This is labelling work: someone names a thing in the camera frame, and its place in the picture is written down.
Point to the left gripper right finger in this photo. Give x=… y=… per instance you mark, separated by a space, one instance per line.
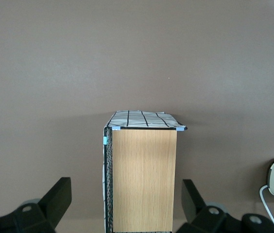
x=212 y=221

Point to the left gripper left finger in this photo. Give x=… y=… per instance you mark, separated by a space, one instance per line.
x=30 y=218

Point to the wooden two-step shelf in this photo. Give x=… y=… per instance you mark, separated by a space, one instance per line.
x=144 y=182

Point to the small light blue clip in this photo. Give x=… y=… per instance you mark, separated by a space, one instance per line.
x=115 y=128
x=105 y=140
x=180 y=128

